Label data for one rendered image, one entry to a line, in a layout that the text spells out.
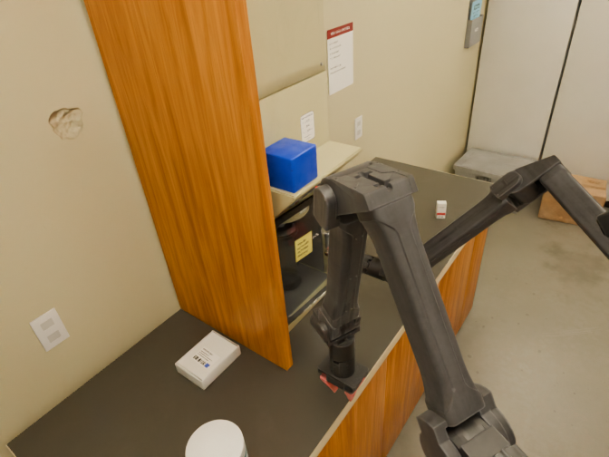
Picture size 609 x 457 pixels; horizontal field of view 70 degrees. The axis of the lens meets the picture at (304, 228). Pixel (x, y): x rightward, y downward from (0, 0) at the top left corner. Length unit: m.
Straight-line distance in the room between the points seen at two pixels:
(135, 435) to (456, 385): 0.96
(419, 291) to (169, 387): 1.00
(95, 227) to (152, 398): 0.52
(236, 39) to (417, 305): 0.57
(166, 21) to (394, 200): 0.64
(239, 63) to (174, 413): 0.95
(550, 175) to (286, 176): 0.59
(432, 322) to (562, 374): 2.22
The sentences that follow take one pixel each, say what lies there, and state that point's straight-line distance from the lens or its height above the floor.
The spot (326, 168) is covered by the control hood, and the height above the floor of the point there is 1.51.
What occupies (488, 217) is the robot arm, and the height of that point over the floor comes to 1.42.
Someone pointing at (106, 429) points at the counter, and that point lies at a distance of 1.42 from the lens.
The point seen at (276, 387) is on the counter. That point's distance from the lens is 1.35.
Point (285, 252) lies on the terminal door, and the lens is 1.25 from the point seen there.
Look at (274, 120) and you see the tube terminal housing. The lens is 1.10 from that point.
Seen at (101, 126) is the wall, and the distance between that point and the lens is 1.32.
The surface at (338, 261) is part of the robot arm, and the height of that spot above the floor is 1.57.
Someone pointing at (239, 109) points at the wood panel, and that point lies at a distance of 0.92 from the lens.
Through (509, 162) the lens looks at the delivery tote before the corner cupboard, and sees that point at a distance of 4.05.
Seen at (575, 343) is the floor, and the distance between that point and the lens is 2.97.
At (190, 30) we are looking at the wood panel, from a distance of 0.96.
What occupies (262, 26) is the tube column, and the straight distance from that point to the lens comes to 1.04.
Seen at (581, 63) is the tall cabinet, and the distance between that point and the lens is 3.92.
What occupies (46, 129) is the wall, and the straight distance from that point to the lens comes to 1.25.
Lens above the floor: 2.02
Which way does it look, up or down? 34 degrees down
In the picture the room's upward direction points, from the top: 5 degrees counter-clockwise
